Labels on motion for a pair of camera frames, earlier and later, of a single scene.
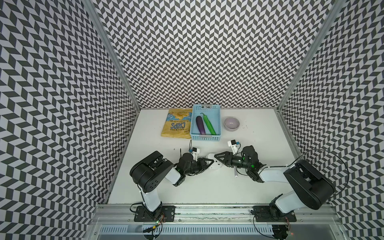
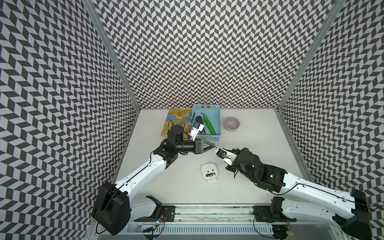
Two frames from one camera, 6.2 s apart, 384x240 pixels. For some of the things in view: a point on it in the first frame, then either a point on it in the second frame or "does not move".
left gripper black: (202, 161) to (198, 146)
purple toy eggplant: (200, 125) does not move
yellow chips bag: (178, 123) does not move
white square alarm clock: (216, 164) to (209, 171)
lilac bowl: (231, 124) does not move
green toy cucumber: (208, 124) does not move
